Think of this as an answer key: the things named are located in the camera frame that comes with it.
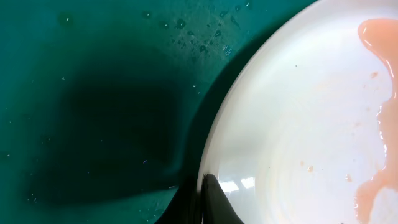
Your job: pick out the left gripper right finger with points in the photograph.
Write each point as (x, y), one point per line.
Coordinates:
(215, 206)

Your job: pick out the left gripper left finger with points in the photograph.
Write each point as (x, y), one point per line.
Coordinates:
(184, 206)

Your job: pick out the white plate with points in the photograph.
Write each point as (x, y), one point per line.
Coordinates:
(298, 135)

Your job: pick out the teal plastic tray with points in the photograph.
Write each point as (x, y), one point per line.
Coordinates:
(106, 105)

